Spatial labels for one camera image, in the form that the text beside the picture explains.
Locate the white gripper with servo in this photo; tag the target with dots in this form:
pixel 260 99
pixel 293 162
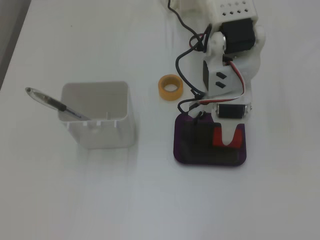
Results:
pixel 230 111

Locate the red cube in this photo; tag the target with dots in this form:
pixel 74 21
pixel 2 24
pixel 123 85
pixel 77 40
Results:
pixel 217 136

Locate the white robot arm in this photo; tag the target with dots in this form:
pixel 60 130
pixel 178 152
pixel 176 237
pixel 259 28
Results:
pixel 240 67

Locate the dark foam pad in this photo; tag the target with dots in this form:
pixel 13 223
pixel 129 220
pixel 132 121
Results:
pixel 200 147

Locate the purple metal tray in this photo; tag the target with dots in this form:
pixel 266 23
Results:
pixel 178 150

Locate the yellow tape roll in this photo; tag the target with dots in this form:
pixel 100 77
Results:
pixel 163 93

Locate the white square plastic container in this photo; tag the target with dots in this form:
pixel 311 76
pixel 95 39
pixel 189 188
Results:
pixel 110 135

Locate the clear ballpoint pen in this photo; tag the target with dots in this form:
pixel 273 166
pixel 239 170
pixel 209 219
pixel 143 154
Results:
pixel 47 100

